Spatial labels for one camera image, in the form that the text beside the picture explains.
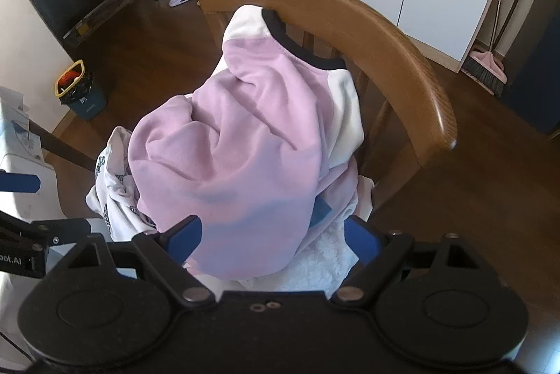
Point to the dark cabinet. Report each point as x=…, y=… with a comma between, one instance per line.
x=531, y=50

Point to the stack of papers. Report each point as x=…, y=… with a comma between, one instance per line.
x=13, y=107

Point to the pink broom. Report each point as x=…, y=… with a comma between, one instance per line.
x=485, y=68

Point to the pink sweatshirt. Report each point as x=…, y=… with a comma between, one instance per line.
x=240, y=138

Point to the white printed garment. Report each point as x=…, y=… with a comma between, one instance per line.
x=114, y=190

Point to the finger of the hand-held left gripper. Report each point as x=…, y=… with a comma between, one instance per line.
x=48, y=230
x=17, y=183

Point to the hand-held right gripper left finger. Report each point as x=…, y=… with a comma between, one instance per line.
x=186, y=237

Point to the white lace cloth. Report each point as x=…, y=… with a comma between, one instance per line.
x=323, y=262

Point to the wooden chair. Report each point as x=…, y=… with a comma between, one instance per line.
x=393, y=50

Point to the blue trash bin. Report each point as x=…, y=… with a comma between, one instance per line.
x=85, y=96

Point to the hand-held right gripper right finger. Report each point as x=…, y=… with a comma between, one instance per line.
x=361, y=242

